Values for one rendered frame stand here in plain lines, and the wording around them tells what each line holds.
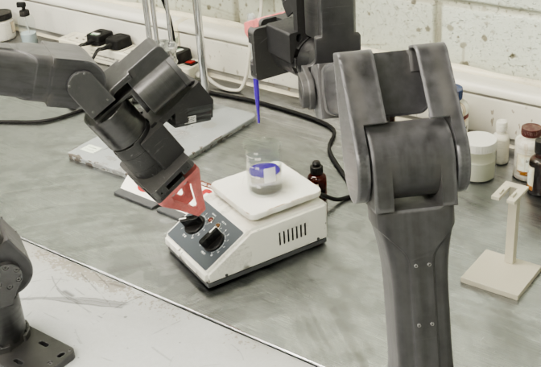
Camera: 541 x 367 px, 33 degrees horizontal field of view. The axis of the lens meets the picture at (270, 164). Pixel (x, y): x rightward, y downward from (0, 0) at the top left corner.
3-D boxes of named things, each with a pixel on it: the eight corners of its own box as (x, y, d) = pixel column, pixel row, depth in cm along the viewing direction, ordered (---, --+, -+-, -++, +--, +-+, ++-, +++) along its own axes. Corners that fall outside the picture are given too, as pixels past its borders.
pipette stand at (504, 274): (517, 301, 117) (524, 214, 112) (460, 282, 122) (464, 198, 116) (541, 270, 123) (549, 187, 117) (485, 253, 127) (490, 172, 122)
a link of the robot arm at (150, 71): (176, 68, 116) (118, -2, 109) (200, 91, 109) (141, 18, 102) (106, 129, 115) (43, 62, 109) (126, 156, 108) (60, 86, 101)
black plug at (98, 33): (92, 49, 199) (91, 40, 198) (78, 46, 202) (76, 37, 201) (115, 39, 204) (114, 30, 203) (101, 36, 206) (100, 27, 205)
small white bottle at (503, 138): (510, 164, 150) (513, 123, 147) (493, 166, 150) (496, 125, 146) (505, 156, 153) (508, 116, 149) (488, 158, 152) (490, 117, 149)
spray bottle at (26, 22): (19, 48, 214) (11, 5, 210) (26, 43, 218) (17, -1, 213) (35, 48, 214) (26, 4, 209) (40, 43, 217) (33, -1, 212)
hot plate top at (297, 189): (250, 222, 123) (250, 216, 123) (208, 187, 133) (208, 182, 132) (324, 195, 129) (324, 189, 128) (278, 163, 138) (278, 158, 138)
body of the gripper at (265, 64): (245, 26, 109) (278, 42, 103) (315, 7, 113) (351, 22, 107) (249, 76, 112) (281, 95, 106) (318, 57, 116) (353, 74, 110)
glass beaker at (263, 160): (292, 189, 130) (290, 138, 126) (266, 205, 126) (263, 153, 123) (261, 178, 133) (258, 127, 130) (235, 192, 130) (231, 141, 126)
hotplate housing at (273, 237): (208, 292, 123) (202, 242, 120) (165, 249, 133) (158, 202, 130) (342, 238, 133) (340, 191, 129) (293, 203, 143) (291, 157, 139)
